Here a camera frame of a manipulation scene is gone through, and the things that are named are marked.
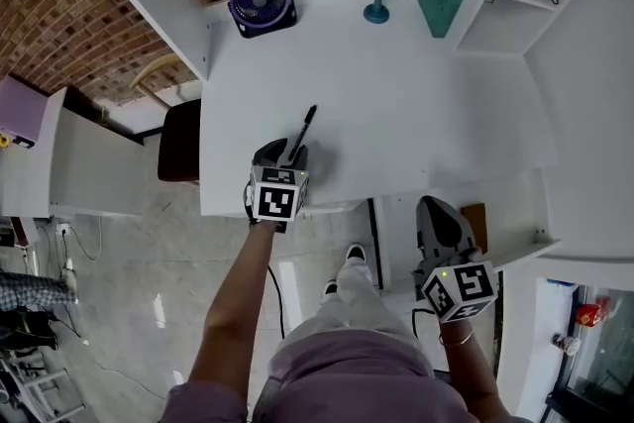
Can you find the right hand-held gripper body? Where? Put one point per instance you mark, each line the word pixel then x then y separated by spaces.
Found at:
pixel 460 289

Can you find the person's purple shirt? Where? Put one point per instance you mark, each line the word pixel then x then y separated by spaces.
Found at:
pixel 347 381

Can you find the small jar white lid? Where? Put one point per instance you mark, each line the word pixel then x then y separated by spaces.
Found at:
pixel 565 344

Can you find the large white drawer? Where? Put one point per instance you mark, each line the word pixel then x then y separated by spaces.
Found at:
pixel 396 223

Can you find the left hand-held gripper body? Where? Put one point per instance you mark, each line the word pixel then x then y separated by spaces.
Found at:
pixel 275 203

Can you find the red packet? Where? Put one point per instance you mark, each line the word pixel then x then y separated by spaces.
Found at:
pixel 588 315

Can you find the yellow sunflower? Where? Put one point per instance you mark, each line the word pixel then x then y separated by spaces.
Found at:
pixel 4 141

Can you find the wooden chair dark seat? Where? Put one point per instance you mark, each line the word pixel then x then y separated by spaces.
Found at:
pixel 180 143

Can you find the person's light trousers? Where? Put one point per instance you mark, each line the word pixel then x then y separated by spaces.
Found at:
pixel 356 302

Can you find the person's right forearm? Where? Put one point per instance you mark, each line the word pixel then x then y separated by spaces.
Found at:
pixel 465 361

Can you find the person's left forearm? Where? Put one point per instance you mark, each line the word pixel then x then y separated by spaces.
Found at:
pixel 238 302

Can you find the black pen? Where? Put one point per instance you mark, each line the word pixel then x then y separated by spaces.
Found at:
pixel 306 124

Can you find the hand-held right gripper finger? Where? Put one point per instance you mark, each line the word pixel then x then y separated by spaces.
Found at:
pixel 463 235
pixel 426 228

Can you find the purple desk fan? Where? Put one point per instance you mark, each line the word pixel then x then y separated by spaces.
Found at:
pixel 260 4

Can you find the blue bottle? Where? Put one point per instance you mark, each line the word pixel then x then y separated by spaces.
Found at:
pixel 562 283

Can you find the brown leather case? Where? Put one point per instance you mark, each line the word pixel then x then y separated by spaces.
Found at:
pixel 476 223

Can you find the purple box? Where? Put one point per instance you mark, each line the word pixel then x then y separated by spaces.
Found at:
pixel 22 111

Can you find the white side table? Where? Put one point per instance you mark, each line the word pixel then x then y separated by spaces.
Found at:
pixel 94 163

